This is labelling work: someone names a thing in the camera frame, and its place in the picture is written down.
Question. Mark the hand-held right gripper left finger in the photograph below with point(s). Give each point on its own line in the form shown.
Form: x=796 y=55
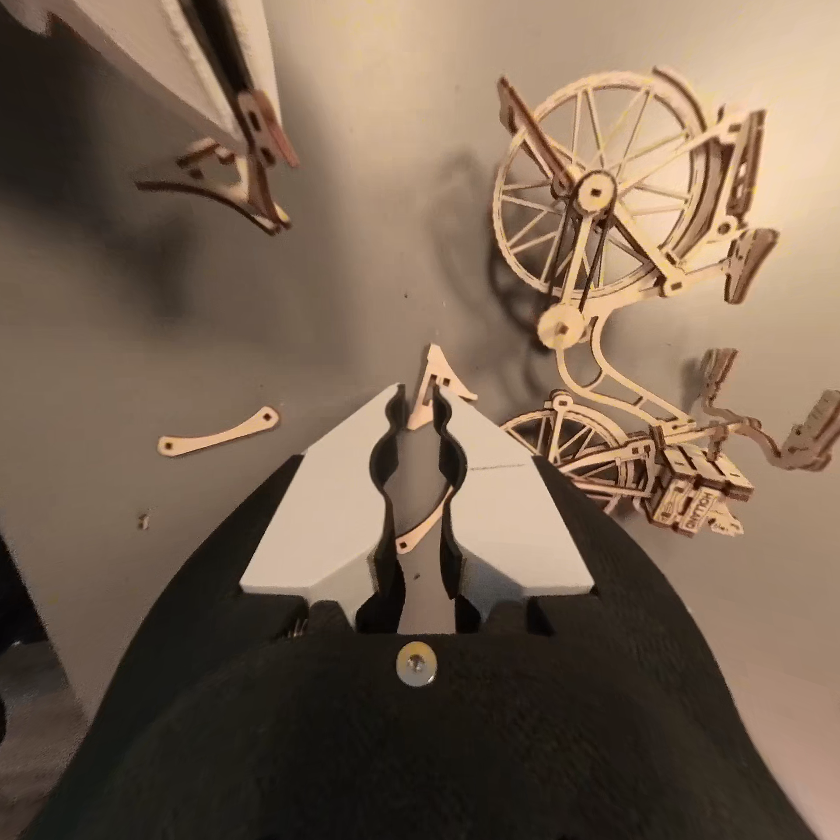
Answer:
x=308 y=525

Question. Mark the wooden bicycle model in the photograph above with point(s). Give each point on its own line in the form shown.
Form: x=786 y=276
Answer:
x=594 y=193

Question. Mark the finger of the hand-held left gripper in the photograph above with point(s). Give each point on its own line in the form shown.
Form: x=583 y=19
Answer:
x=256 y=39
x=131 y=46

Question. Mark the triangular wooden bracket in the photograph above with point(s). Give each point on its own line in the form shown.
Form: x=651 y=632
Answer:
x=262 y=134
x=434 y=359

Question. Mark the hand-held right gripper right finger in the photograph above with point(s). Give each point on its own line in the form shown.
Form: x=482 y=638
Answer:
x=525 y=525

